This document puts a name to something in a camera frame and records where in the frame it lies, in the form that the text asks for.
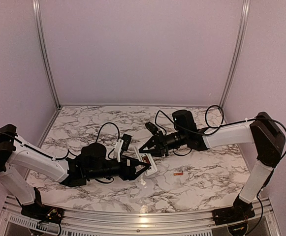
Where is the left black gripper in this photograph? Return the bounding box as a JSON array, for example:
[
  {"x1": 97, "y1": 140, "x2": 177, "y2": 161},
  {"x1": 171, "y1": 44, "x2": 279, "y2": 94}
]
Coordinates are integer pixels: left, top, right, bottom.
[{"x1": 87, "y1": 154, "x2": 150, "y2": 181}]

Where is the left aluminium corner post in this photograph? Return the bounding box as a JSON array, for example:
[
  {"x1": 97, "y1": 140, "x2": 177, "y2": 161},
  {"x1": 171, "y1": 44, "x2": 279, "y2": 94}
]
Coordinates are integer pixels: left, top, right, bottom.
[{"x1": 32, "y1": 0, "x2": 61, "y2": 110}]

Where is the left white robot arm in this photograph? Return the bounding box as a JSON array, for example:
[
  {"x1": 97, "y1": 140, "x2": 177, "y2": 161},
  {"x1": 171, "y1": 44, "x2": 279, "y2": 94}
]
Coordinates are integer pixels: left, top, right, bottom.
[{"x1": 0, "y1": 124, "x2": 157, "y2": 219}]

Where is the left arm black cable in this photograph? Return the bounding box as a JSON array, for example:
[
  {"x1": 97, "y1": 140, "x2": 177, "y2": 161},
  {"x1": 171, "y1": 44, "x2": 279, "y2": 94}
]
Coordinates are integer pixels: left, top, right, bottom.
[{"x1": 0, "y1": 122, "x2": 121, "y2": 184}]

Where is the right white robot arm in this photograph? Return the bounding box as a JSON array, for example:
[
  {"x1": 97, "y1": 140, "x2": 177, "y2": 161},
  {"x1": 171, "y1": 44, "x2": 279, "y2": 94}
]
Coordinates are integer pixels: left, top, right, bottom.
[{"x1": 139, "y1": 110, "x2": 286, "y2": 220}]

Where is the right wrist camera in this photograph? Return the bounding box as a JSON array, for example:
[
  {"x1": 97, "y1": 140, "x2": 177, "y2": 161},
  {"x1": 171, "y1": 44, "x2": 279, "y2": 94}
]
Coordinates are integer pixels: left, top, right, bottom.
[{"x1": 145, "y1": 121, "x2": 159, "y2": 135}]

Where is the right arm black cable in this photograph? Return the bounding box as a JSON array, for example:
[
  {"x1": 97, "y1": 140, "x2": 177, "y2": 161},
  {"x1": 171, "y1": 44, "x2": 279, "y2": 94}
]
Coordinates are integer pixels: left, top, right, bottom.
[{"x1": 155, "y1": 105, "x2": 286, "y2": 157}]

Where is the aluminium corner post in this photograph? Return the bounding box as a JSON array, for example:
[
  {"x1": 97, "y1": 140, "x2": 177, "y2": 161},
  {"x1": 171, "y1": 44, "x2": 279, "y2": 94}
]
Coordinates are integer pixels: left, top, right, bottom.
[
  {"x1": 32, "y1": 0, "x2": 61, "y2": 110},
  {"x1": 218, "y1": 0, "x2": 251, "y2": 110}
]

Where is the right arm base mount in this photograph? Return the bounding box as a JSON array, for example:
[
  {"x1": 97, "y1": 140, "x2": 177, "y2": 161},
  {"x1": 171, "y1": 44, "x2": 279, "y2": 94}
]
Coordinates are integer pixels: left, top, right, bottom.
[{"x1": 212, "y1": 196, "x2": 255, "y2": 225}]

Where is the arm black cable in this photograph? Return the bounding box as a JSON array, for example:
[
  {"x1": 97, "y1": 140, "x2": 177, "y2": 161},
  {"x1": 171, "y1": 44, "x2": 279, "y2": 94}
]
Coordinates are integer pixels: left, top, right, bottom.
[
  {"x1": 0, "y1": 122, "x2": 121, "y2": 184},
  {"x1": 155, "y1": 105, "x2": 286, "y2": 157}
]

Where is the right aluminium corner post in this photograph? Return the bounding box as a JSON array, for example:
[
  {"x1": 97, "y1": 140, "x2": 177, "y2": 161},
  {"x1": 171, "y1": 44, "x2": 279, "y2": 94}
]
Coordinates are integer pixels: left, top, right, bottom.
[{"x1": 218, "y1": 0, "x2": 251, "y2": 110}]

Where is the white remote control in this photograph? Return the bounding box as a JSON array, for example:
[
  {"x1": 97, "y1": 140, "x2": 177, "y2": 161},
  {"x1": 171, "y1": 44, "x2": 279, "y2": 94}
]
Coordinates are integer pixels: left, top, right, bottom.
[{"x1": 134, "y1": 147, "x2": 158, "y2": 176}]

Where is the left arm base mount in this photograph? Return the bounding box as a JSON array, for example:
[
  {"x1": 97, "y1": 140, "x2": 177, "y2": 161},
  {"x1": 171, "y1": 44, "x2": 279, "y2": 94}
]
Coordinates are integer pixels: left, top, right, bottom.
[{"x1": 20, "y1": 187, "x2": 64, "y2": 224}]

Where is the front aluminium rail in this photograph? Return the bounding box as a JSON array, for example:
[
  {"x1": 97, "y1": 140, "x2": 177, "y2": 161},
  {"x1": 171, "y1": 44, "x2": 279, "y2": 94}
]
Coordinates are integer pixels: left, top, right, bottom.
[{"x1": 0, "y1": 196, "x2": 282, "y2": 236}]

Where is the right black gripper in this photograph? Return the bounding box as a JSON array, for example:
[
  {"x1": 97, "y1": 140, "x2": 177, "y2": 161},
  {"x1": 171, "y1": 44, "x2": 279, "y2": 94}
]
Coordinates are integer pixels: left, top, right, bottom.
[{"x1": 139, "y1": 130, "x2": 188, "y2": 157}]

